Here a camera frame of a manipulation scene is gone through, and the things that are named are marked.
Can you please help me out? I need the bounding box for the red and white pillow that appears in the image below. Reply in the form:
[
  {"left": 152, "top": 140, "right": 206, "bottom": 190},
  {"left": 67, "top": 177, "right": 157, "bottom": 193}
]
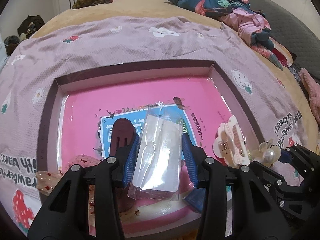
[{"left": 271, "top": 39, "right": 294, "bottom": 68}]

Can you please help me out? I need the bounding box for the small blue box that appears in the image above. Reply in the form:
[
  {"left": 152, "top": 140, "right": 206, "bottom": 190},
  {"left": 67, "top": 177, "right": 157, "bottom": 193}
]
[{"left": 182, "top": 189, "right": 203, "bottom": 214}]

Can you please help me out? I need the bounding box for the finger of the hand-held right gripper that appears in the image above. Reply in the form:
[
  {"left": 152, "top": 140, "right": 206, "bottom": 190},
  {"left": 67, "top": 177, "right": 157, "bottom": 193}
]
[
  {"left": 279, "top": 142, "right": 320, "bottom": 186},
  {"left": 250, "top": 160, "right": 315, "bottom": 224}
]

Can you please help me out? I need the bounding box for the dark bag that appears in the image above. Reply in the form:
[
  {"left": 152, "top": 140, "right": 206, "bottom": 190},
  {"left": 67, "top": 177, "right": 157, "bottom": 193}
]
[{"left": 17, "top": 15, "right": 45, "bottom": 40}]

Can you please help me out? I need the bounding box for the large cream hair claw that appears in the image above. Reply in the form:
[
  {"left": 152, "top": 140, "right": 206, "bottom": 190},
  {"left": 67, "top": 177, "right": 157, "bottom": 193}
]
[{"left": 212, "top": 116, "right": 252, "bottom": 168}]

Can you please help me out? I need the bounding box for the pink fluffy cloth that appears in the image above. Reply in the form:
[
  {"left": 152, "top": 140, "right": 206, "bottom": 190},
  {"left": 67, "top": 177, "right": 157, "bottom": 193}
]
[{"left": 299, "top": 67, "right": 320, "bottom": 124}]

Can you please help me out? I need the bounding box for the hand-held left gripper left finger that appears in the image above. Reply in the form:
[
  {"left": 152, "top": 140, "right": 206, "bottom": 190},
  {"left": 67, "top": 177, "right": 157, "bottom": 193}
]
[{"left": 27, "top": 132, "right": 140, "bottom": 240}]

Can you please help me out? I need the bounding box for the floral crumpled quilt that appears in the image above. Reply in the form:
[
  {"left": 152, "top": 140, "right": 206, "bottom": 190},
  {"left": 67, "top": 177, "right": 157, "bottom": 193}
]
[{"left": 164, "top": 0, "right": 284, "bottom": 72}]

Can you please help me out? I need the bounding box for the grey quilted headboard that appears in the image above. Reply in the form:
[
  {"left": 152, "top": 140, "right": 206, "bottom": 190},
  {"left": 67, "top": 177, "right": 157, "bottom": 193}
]
[{"left": 240, "top": 0, "right": 320, "bottom": 65}]

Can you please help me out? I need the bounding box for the polka dot tan scrunchie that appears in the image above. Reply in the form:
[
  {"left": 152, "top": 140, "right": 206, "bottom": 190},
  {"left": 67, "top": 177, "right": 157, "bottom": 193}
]
[{"left": 35, "top": 155, "right": 140, "bottom": 217}]

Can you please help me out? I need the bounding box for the pink strawberry printed blanket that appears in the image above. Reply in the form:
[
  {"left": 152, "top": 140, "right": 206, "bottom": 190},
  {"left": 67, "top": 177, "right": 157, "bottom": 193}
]
[{"left": 0, "top": 15, "right": 320, "bottom": 233}]

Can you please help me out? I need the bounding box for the dark red hair clip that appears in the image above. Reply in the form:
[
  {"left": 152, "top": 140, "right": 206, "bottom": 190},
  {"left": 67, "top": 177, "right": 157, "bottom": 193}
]
[{"left": 107, "top": 117, "right": 138, "bottom": 214}]

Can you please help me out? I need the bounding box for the white card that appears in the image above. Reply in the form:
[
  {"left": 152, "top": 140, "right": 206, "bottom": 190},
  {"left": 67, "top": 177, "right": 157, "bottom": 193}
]
[{"left": 127, "top": 106, "right": 184, "bottom": 202}]

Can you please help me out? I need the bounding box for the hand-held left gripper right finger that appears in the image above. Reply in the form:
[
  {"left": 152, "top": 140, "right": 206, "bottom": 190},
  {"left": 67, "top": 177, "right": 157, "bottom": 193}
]
[{"left": 181, "top": 134, "right": 294, "bottom": 240}]

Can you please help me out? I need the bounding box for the dark clothes heap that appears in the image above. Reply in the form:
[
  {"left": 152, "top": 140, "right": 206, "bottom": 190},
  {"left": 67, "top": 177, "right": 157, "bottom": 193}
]
[{"left": 4, "top": 35, "right": 20, "bottom": 55}]

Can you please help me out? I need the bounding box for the pink box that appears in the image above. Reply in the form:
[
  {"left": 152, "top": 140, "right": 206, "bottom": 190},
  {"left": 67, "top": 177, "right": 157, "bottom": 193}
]
[{"left": 37, "top": 59, "right": 267, "bottom": 240}]

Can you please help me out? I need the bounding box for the small pearl flower hair claw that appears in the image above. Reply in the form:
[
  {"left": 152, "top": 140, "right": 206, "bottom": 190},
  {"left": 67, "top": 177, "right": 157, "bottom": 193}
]
[{"left": 250, "top": 141, "right": 282, "bottom": 168}]

